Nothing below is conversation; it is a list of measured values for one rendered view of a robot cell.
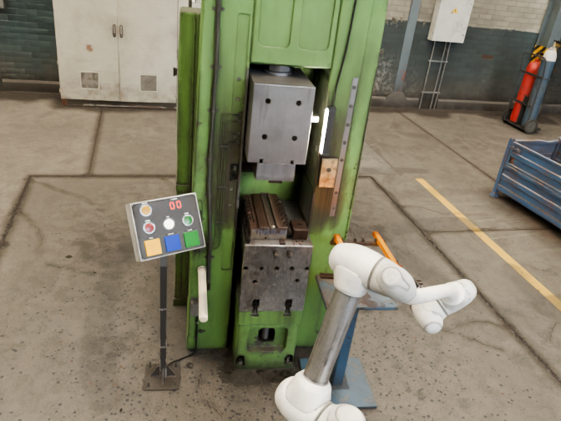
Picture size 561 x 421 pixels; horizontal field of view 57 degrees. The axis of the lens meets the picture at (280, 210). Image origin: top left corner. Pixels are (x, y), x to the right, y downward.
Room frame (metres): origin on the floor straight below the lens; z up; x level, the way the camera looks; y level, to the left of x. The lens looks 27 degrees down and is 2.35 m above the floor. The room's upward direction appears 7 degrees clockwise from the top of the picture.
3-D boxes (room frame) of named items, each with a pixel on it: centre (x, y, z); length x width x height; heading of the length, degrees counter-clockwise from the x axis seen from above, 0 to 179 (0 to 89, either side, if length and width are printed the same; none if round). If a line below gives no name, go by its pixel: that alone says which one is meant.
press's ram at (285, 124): (2.66, 0.05, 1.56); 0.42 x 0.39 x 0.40; 12
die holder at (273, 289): (2.67, 0.04, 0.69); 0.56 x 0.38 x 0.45; 12
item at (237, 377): (2.40, 0.04, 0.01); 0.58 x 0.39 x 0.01; 102
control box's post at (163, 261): (2.25, 0.58, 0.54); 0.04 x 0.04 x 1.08; 12
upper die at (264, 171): (2.65, 0.09, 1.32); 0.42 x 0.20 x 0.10; 12
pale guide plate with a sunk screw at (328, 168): (2.63, -0.23, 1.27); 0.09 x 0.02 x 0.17; 102
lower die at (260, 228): (2.65, 0.09, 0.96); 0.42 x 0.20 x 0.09; 12
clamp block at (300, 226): (2.54, -0.11, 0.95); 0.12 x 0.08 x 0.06; 12
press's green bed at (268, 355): (2.67, 0.04, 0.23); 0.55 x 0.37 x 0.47; 12
